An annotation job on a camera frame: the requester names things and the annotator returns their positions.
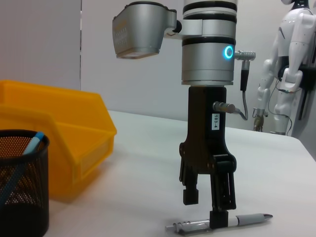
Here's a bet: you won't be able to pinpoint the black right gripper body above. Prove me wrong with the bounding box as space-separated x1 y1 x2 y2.
179 85 237 175

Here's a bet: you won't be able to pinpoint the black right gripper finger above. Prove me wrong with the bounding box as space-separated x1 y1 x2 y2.
209 154 237 228
179 159 199 206

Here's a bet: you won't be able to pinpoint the white grey ballpoint pen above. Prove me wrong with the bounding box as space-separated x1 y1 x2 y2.
165 212 274 234

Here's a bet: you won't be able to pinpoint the blue scissors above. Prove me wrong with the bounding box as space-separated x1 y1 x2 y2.
0 131 46 208

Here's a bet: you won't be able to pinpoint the black mesh pen holder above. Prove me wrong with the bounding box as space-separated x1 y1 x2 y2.
0 129 50 237

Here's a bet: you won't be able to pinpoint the black robot support stand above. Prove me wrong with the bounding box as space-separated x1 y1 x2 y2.
298 19 316 121

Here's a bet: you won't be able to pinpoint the yellow plastic bin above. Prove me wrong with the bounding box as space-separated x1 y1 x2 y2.
0 79 118 201

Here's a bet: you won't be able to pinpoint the white humanoid robot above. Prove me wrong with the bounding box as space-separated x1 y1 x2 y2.
253 7 316 136

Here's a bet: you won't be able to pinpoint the white black robot head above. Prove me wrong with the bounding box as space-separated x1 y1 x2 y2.
282 0 310 9

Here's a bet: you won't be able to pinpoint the grey right wrist cable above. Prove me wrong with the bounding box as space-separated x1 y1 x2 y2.
212 50 256 121

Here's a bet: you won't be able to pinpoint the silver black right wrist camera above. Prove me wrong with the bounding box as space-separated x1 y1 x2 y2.
112 1 184 60

